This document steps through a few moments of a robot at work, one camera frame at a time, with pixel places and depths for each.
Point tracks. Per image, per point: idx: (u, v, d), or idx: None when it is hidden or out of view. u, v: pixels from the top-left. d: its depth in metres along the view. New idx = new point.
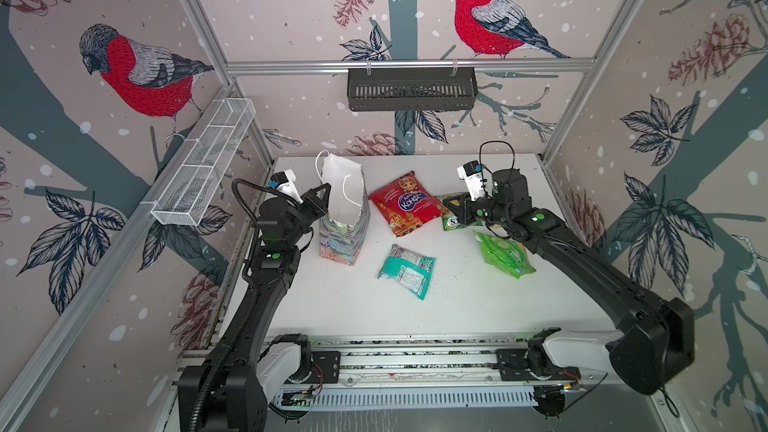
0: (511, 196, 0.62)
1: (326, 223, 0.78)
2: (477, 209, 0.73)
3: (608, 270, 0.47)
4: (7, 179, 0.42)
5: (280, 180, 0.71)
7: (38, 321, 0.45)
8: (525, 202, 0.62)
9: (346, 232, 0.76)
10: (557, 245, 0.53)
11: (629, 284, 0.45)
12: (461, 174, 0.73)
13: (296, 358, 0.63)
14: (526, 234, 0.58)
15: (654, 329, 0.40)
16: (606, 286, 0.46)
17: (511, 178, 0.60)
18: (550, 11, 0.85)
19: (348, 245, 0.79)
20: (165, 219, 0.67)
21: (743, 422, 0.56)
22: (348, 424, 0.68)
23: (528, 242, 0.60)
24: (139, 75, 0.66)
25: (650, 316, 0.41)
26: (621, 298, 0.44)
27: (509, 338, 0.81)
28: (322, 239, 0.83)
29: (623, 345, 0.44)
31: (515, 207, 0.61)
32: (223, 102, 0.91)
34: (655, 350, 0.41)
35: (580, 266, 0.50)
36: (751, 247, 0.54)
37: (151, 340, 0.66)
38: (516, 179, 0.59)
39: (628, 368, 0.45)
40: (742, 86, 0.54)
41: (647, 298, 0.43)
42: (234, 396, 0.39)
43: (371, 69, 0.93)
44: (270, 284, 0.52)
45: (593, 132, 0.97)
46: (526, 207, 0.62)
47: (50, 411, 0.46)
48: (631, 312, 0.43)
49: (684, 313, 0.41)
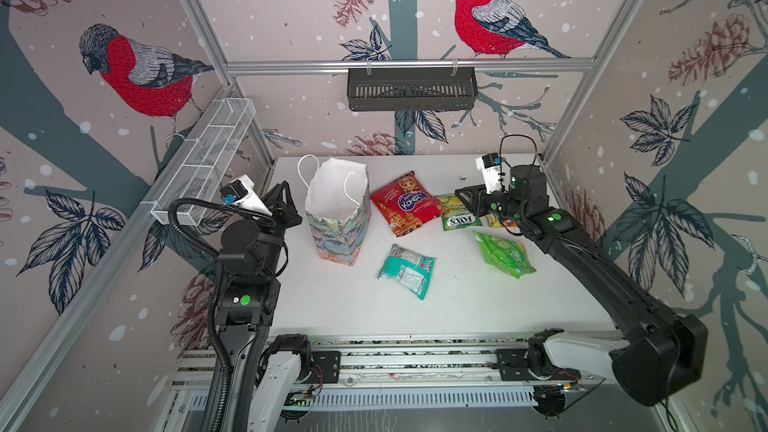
0: (527, 192, 0.61)
1: (315, 225, 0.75)
2: (492, 202, 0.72)
3: (626, 284, 0.45)
4: (7, 179, 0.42)
5: (238, 191, 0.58)
7: (38, 321, 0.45)
8: (542, 200, 0.60)
9: (338, 229, 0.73)
10: (570, 248, 0.52)
11: (643, 296, 0.44)
12: (479, 165, 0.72)
13: (297, 371, 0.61)
14: (540, 232, 0.56)
15: (663, 344, 0.39)
16: (618, 295, 0.45)
17: (528, 174, 0.59)
18: (550, 11, 0.85)
19: (343, 245, 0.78)
20: (165, 219, 0.67)
21: (743, 422, 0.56)
22: (348, 424, 0.68)
23: (541, 240, 0.58)
24: (138, 74, 0.66)
25: (661, 330, 0.40)
26: (632, 308, 0.43)
27: (509, 338, 0.81)
28: (318, 242, 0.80)
29: (627, 355, 0.44)
31: (530, 205, 0.60)
32: (223, 102, 0.91)
34: (661, 362, 0.40)
35: (593, 273, 0.49)
36: (751, 247, 0.54)
37: (150, 341, 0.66)
38: (535, 175, 0.57)
39: (631, 377, 0.44)
40: (742, 86, 0.54)
41: (659, 312, 0.42)
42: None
43: (371, 69, 0.93)
44: (245, 351, 0.43)
45: (593, 132, 0.97)
46: (542, 205, 0.60)
47: (50, 411, 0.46)
48: (642, 324, 0.42)
49: (698, 331, 0.40)
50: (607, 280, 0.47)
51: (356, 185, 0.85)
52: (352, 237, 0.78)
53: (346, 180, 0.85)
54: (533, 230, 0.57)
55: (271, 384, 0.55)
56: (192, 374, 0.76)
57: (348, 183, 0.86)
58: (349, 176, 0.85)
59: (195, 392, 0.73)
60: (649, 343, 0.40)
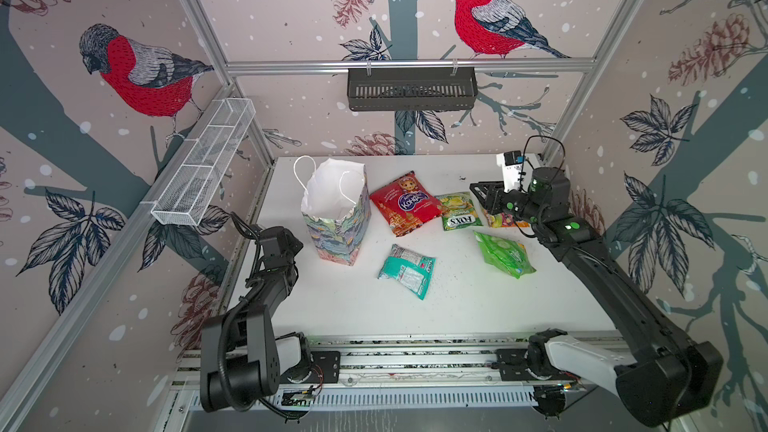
0: (549, 198, 0.58)
1: (313, 225, 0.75)
2: (508, 201, 0.67)
3: (643, 303, 0.44)
4: (7, 179, 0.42)
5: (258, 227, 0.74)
7: (38, 321, 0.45)
8: (562, 206, 0.58)
9: (335, 229, 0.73)
10: (586, 260, 0.50)
11: (658, 317, 0.42)
12: (499, 162, 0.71)
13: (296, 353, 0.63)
14: (555, 239, 0.55)
15: (672, 367, 0.38)
16: (632, 314, 0.44)
17: (554, 180, 0.56)
18: (550, 11, 0.85)
19: (340, 245, 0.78)
20: (165, 219, 0.67)
21: (743, 422, 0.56)
22: (348, 423, 0.68)
23: (555, 248, 0.57)
24: (138, 74, 0.66)
25: (671, 353, 0.39)
26: (644, 328, 0.42)
27: (509, 338, 0.81)
28: (316, 241, 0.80)
29: (634, 373, 0.42)
31: (549, 211, 0.58)
32: (223, 102, 0.91)
34: (669, 387, 0.39)
35: (606, 287, 0.47)
36: (750, 247, 0.54)
37: (151, 341, 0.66)
38: (559, 180, 0.54)
39: (633, 396, 0.43)
40: (742, 86, 0.54)
41: (673, 335, 0.41)
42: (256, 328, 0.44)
43: (371, 69, 0.93)
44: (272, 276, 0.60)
45: (593, 132, 0.97)
46: (562, 211, 0.59)
47: (50, 411, 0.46)
48: (653, 347, 0.40)
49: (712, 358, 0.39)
50: (626, 296, 0.45)
51: (353, 184, 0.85)
52: (349, 237, 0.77)
53: (342, 180, 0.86)
54: (548, 237, 0.56)
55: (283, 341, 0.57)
56: (192, 374, 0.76)
57: (344, 184, 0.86)
58: (346, 175, 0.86)
59: (195, 391, 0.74)
60: (658, 366, 0.38)
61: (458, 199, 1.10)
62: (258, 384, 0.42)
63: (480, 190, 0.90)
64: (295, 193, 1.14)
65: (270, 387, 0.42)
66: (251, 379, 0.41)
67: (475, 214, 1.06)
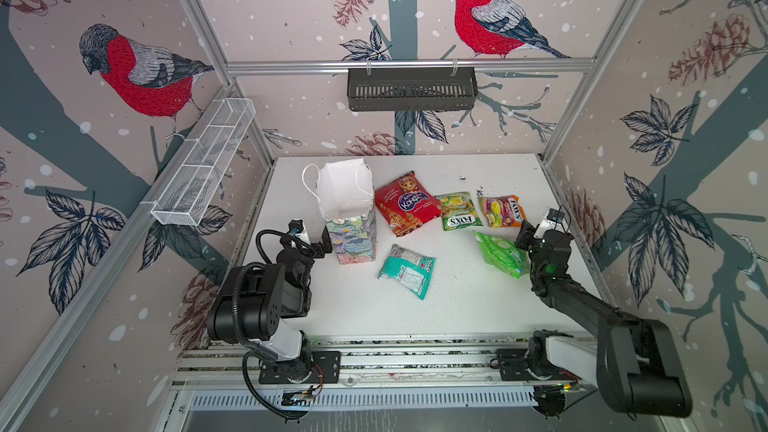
0: (549, 254, 0.71)
1: (336, 230, 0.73)
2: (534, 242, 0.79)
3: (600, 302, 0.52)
4: (7, 179, 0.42)
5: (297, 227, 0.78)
7: (38, 321, 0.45)
8: (558, 267, 0.70)
9: (361, 226, 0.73)
10: (560, 289, 0.63)
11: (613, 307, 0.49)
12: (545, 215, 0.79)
13: (298, 346, 0.64)
14: (543, 291, 0.68)
15: (619, 324, 0.45)
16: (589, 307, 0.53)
17: (557, 242, 0.67)
18: (550, 11, 0.85)
19: (365, 241, 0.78)
20: (165, 219, 0.67)
21: (744, 423, 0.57)
22: (348, 424, 0.68)
23: (544, 297, 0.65)
24: (138, 74, 0.66)
25: (621, 318, 0.45)
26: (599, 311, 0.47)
27: (509, 338, 0.81)
28: (338, 248, 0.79)
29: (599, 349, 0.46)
31: (546, 266, 0.71)
32: (223, 102, 0.91)
34: (617, 339, 0.44)
35: (568, 299, 0.60)
36: (751, 247, 0.54)
37: (151, 341, 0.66)
38: (562, 245, 0.66)
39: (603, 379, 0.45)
40: (742, 86, 0.54)
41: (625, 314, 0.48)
42: (265, 285, 0.49)
43: (371, 69, 0.93)
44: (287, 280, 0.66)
45: (592, 132, 0.97)
46: (559, 271, 0.71)
47: (50, 411, 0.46)
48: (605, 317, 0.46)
49: (662, 332, 0.44)
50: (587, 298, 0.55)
51: (361, 177, 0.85)
52: (371, 230, 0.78)
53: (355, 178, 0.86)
54: (538, 287, 0.69)
55: (286, 333, 0.59)
56: (193, 374, 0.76)
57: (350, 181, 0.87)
58: (353, 174, 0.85)
59: (195, 392, 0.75)
60: (608, 323, 0.45)
61: (458, 200, 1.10)
62: (256, 323, 0.45)
63: (511, 202, 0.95)
64: (296, 193, 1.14)
65: (266, 328, 0.46)
66: (252, 317, 0.45)
67: (475, 214, 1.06)
